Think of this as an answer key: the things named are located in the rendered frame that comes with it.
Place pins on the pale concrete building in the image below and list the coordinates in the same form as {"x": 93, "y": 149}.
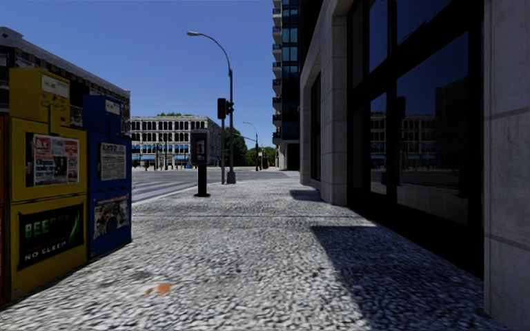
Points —
{"x": 414, "y": 124}

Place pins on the dark box on a post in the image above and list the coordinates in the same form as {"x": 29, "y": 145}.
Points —
{"x": 200, "y": 151}

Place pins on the dark brick building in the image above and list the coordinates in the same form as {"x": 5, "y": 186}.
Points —
{"x": 83, "y": 89}

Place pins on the traffic light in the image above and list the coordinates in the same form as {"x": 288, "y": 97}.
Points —
{"x": 230, "y": 124}
{"x": 256, "y": 147}

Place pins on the white stone building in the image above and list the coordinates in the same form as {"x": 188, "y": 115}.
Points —
{"x": 169, "y": 136}

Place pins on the blue newspaper box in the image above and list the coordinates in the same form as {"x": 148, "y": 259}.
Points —
{"x": 108, "y": 165}

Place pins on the red newspaper box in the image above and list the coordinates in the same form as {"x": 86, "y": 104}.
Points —
{"x": 1, "y": 207}

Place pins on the yellow newspaper box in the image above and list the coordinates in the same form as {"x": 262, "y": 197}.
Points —
{"x": 47, "y": 169}

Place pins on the glass tower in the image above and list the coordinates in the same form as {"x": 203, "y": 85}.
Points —
{"x": 287, "y": 82}

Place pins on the trees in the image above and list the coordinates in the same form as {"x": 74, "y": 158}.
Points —
{"x": 240, "y": 149}

